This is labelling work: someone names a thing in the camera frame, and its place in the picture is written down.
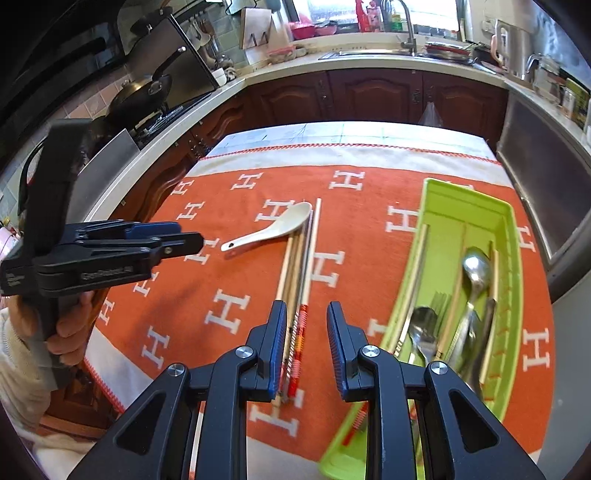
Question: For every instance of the white ceramic spoon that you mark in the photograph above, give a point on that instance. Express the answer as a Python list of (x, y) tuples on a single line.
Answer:
[(291, 217)]

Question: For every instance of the grey mesh-front appliance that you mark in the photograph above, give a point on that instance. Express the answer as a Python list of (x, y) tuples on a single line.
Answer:
[(545, 175)]

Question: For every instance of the pink basin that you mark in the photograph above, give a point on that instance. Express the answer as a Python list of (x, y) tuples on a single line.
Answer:
[(307, 30)]

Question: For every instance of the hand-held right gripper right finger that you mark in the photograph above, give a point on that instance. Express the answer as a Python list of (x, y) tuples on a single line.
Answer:
[(335, 350)]

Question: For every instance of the hanging clear plastic bag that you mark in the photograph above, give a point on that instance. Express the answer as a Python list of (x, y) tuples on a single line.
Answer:
[(431, 115)]

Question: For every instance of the person's left hand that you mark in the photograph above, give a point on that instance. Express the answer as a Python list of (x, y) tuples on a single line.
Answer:
[(71, 332)]

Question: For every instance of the metal fork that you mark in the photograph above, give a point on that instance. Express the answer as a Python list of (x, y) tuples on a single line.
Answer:
[(441, 302)]

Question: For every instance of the stack of dishes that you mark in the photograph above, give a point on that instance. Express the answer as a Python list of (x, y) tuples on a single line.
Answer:
[(450, 48)]

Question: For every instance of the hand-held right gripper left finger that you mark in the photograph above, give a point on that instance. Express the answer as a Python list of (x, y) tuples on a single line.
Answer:
[(278, 350)]

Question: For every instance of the bundle of chopsticks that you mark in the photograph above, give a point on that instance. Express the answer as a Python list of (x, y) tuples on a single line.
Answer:
[(311, 258)]

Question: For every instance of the metal soup spoon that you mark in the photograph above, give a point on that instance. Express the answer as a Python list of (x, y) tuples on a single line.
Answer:
[(485, 332)]

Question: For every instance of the green plastic utensil tray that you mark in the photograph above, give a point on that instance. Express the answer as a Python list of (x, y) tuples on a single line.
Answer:
[(480, 207)]

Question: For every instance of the green label jar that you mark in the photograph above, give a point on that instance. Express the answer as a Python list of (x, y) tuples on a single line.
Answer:
[(575, 99)]

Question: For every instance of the black range hood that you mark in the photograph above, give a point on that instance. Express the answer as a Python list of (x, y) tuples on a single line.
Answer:
[(51, 60)]

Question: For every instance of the white grid-lined table cover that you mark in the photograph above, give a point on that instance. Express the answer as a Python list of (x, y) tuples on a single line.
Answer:
[(351, 131)]

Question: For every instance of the stainless steel splash panel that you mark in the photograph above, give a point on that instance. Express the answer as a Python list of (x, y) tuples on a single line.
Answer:
[(99, 170)]

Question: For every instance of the white kitchen countertop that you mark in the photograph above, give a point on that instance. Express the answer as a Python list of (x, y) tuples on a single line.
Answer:
[(286, 62)]

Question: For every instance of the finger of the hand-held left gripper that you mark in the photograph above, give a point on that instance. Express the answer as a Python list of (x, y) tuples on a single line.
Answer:
[(147, 229), (175, 247)]

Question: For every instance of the small metal teaspoon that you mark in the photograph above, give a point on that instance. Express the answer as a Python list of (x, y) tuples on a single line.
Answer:
[(477, 270)]

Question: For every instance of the brown wooden kitchen cabinets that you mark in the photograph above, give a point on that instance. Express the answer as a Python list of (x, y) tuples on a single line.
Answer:
[(369, 97)]

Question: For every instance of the wooden cutting board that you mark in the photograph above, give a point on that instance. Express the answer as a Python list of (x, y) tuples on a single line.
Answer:
[(256, 27)]

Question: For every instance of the black frying pan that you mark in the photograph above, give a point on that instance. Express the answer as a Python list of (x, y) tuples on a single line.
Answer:
[(138, 87)]

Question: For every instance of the round metal spoon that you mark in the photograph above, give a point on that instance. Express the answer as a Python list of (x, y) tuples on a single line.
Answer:
[(422, 325)]

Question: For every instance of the stainless steel sink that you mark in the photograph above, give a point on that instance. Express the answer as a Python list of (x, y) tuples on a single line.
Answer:
[(369, 54)]

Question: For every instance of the gas stove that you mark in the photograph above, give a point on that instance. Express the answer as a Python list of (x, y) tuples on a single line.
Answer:
[(152, 122)]

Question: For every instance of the orange patterned blanket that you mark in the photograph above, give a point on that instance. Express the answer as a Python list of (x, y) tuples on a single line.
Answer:
[(351, 258)]

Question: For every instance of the red bottles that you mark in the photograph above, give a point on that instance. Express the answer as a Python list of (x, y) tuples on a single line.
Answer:
[(368, 16)]

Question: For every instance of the metal kitchen faucet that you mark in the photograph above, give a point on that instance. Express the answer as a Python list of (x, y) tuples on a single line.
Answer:
[(408, 25)]

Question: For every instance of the white appliance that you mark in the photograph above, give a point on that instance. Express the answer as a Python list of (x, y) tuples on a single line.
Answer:
[(572, 369)]

